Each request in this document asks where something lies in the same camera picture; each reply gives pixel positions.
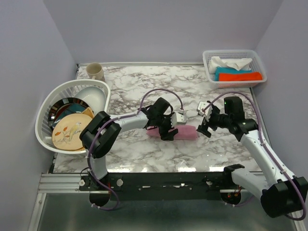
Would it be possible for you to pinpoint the dark striped rim plate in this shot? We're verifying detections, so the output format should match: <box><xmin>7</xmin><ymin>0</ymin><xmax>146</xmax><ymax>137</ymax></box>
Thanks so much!
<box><xmin>48</xmin><ymin>97</ymin><xmax>88</xmax><ymax>129</ymax></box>

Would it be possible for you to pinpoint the orange folded t shirt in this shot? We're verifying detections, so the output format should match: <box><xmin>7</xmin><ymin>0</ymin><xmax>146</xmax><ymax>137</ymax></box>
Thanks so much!
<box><xmin>218</xmin><ymin>72</ymin><xmax>263</xmax><ymax>81</ymax></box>

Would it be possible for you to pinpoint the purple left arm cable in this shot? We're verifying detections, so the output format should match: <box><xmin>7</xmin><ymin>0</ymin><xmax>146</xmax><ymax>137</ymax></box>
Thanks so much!
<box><xmin>86</xmin><ymin>89</ymin><xmax>184</xmax><ymax>210</ymax></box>

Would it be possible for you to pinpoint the white oval dish basket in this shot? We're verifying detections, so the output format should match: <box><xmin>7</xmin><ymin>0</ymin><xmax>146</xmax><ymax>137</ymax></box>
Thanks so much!
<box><xmin>35</xmin><ymin>79</ymin><xmax>111</xmax><ymax>155</ymax></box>

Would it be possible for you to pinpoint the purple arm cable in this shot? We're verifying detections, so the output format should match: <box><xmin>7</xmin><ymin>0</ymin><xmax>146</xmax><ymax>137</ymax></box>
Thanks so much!
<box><xmin>202</xmin><ymin>91</ymin><xmax>306</xmax><ymax>221</ymax></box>
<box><xmin>86</xmin><ymin>89</ymin><xmax>184</xmax><ymax>210</ymax></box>

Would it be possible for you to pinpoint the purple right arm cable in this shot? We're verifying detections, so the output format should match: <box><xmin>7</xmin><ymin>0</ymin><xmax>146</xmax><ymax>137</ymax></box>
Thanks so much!
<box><xmin>202</xmin><ymin>91</ymin><xmax>306</xmax><ymax>221</ymax></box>

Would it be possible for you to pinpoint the beige bird pattern plate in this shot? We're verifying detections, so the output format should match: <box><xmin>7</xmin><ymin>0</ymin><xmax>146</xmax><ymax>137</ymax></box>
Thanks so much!
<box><xmin>52</xmin><ymin>114</ymin><xmax>92</xmax><ymax>151</ymax></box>

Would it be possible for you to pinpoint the teal ceramic plate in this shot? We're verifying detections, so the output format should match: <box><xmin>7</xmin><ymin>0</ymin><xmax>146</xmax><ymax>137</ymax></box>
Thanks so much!
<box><xmin>54</xmin><ymin>103</ymin><xmax>87</xmax><ymax>123</ymax></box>

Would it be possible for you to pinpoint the white folded t shirt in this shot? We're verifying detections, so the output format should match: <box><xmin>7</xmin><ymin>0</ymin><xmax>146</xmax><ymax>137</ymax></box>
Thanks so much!
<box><xmin>208</xmin><ymin>56</ymin><xmax>252</xmax><ymax>74</ymax></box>

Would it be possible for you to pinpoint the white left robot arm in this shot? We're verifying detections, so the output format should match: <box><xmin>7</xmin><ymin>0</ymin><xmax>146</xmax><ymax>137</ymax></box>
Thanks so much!
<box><xmin>79</xmin><ymin>97</ymin><xmax>178</xmax><ymax>190</ymax></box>

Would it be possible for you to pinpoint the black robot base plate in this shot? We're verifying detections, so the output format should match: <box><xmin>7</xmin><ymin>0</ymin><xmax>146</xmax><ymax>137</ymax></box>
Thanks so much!
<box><xmin>79</xmin><ymin>172</ymin><xmax>248</xmax><ymax>204</ymax></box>

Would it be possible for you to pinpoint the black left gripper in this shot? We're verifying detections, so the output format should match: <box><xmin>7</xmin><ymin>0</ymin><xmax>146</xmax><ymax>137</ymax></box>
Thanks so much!
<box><xmin>155</xmin><ymin>113</ymin><xmax>179</xmax><ymax>142</ymax></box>

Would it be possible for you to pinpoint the beige ceramic mug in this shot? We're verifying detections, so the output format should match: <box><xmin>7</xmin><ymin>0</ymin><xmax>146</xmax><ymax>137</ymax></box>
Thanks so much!
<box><xmin>86</xmin><ymin>63</ymin><xmax>105</xmax><ymax>82</ymax></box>

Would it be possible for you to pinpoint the teal folded t shirt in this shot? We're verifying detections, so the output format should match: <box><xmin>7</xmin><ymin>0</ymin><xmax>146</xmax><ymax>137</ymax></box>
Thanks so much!
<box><xmin>214</xmin><ymin>67</ymin><xmax>253</xmax><ymax>81</ymax></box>

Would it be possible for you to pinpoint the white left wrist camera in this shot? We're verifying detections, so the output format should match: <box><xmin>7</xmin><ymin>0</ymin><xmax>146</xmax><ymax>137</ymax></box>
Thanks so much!
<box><xmin>170</xmin><ymin>112</ymin><xmax>187</xmax><ymax>127</ymax></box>

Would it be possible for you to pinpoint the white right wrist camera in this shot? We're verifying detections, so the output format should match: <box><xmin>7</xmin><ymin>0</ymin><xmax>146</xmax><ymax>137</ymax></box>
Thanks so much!
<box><xmin>196</xmin><ymin>101</ymin><xmax>212</xmax><ymax>117</ymax></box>

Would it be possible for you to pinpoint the pink t shirt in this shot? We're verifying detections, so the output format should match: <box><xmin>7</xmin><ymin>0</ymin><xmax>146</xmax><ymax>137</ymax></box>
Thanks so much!
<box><xmin>146</xmin><ymin>125</ymin><xmax>198</xmax><ymax>141</ymax></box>

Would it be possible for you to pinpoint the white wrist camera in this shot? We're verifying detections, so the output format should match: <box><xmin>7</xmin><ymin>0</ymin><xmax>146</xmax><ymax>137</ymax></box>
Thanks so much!
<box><xmin>196</xmin><ymin>101</ymin><xmax>212</xmax><ymax>117</ymax></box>
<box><xmin>170</xmin><ymin>112</ymin><xmax>187</xmax><ymax>127</ymax></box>

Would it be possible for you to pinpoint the tan scalloped dish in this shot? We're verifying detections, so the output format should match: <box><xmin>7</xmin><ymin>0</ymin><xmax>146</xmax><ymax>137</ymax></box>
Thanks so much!
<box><xmin>82</xmin><ymin>107</ymin><xmax>94</xmax><ymax>119</ymax></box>

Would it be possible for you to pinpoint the aluminium frame rail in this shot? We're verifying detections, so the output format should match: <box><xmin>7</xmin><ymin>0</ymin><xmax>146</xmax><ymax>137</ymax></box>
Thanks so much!
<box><xmin>37</xmin><ymin>171</ymin><xmax>308</xmax><ymax>231</ymax></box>

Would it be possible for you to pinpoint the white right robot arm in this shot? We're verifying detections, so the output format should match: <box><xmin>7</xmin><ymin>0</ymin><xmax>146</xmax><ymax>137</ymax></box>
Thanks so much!
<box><xmin>197</xmin><ymin>93</ymin><xmax>308</xmax><ymax>221</ymax></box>

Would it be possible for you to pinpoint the white ceramic bowl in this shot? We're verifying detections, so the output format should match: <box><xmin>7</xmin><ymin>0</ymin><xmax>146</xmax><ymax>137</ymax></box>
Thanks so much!
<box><xmin>74</xmin><ymin>86</ymin><xmax>107</xmax><ymax>115</ymax></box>

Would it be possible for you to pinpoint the white plastic mesh basket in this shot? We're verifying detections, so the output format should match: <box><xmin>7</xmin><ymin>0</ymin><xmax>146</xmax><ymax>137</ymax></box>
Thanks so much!
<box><xmin>203</xmin><ymin>50</ymin><xmax>267</xmax><ymax>89</ymax></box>

